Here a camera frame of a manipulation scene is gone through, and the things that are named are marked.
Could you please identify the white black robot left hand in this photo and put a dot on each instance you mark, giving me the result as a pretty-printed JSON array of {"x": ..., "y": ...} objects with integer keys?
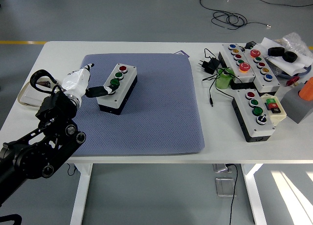
[{"x": 75, "y": 82}]

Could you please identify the grey three-button control box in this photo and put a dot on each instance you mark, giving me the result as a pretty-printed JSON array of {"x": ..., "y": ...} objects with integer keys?
[{"x": 128, "y": 75}]

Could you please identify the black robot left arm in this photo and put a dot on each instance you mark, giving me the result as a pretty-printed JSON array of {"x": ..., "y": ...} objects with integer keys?
[{"x": 56, "y": 107}]

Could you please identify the grey five-button box, slim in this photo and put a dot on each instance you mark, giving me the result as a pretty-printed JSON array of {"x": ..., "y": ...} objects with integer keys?
[{"x": 232, "y": 61}]

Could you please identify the grey five-button box, wide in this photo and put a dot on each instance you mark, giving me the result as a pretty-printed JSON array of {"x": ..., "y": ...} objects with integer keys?
[{"x": 270, "y": 84}]

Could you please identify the small dark brown object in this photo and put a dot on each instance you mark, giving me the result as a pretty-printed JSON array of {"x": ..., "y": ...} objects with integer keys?
[{"x": 45, "y": 83}]

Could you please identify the white shallow tray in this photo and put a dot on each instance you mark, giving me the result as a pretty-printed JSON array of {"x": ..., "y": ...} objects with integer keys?
[{"x": 23, "y": 100}]

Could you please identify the blue-grey textured mat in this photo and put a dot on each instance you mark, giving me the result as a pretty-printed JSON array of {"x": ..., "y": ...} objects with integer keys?
[{"x": 159, "y": 112}]

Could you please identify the purple card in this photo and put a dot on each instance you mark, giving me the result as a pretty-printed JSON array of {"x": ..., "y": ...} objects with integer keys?
[{"x": 182, "y": 53}]

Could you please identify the white table leg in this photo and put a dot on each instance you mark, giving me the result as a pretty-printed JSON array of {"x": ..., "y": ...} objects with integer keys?
[
  {"x": 254, "y": 193},
  {"x": 82, "y": 193}
]

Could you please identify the black power adapter plug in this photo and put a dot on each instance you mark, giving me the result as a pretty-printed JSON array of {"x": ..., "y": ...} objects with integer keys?
[{"x": 211, "y": 64}]

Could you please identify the small black device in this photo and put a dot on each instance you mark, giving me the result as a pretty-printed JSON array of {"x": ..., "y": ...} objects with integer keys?
[{"x": 250, "y": 44}]

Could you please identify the metal floor socket plate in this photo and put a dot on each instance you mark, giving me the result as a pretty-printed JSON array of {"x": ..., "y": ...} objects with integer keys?
[{"x": 223, "y": 187}]

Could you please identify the grey box with selector knob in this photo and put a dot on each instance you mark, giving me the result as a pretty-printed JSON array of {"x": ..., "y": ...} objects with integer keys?
[{"x": 262, "y": 130}]

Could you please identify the red valve knob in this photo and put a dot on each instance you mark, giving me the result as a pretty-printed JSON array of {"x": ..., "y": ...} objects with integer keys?
[{"x": 292, "y": 82}]

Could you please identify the grey angled block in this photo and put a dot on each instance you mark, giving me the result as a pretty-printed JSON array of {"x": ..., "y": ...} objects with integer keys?
[{"x": 293, "y": 105}]

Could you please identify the clear bubble wrap bag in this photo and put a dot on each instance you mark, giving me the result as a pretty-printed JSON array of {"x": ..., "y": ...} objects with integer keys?
[{"x": 294, "y": 40}]

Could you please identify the blue round plate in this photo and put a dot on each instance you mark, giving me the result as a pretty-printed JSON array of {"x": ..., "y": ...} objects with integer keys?
[{"x": 306, "y": 72}]

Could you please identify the orange cylinder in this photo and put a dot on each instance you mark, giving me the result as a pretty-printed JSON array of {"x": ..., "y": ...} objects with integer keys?
[{"x": 307, "y": 90}]

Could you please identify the white wall switch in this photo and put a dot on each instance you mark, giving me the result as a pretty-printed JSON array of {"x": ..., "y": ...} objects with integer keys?
[{"x": 29, "y": 94}]

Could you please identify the black curved frame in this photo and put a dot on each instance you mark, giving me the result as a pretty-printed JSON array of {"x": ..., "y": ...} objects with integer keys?
[{"x": 11, "y": 218}]

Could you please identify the under-table socket bracket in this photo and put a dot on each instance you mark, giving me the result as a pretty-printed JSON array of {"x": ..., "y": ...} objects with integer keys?
[{"x": 218, "y": 167}]

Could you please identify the cream red-green push switch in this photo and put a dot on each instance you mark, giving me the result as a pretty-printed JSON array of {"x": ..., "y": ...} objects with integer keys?
[{"x": 278, "y": 115}]

